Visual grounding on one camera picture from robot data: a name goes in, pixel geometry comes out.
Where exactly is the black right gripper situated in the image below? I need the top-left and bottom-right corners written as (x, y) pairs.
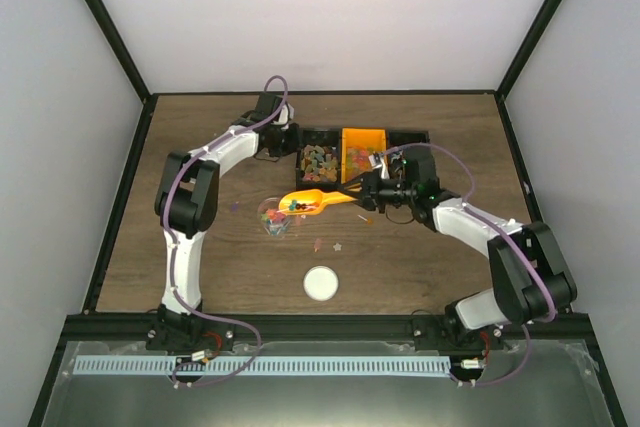
top-left (338, 170), bottom-right (416, 216)

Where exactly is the black bin with popsicle candies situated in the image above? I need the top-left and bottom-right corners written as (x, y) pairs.
top-left (295, 128), bottom-right (341, 192)

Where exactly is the yellow bin with star candies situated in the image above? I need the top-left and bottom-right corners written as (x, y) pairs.
top-left (340, 128), bottom-right (387, 183)

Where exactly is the black bin with lollipops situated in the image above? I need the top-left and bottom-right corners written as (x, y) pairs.
top-left (387, 130), bottom-right (433, 164)

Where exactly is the orange plastic scoop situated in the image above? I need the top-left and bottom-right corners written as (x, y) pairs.
top-left (279, 189), bottom-right (345, 216)

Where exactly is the clear plastic cup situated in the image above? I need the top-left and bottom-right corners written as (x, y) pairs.
top-left (257, 197), bottom-right (292, 238)

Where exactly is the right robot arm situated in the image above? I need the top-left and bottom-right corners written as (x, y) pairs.
top-left (337, 143), bottom-right (577, 350)

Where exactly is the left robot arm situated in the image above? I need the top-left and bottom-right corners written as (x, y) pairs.
top-left (154, 92), bottom-right (297, 351)

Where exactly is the white round lid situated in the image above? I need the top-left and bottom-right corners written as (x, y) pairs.
top-left (303, 266), bottom-right (339, 302)

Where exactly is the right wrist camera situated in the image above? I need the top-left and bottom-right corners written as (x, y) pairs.
top-left (369, 152), bottom-right (390, 179)

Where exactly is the black frame base bar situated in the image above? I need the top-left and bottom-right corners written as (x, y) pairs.
top-left (62, 311), bottom-right (591, 353)

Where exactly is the light blue slotted rail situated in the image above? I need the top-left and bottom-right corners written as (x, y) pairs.
top-left (72, 355), bottom-right (451, 378)

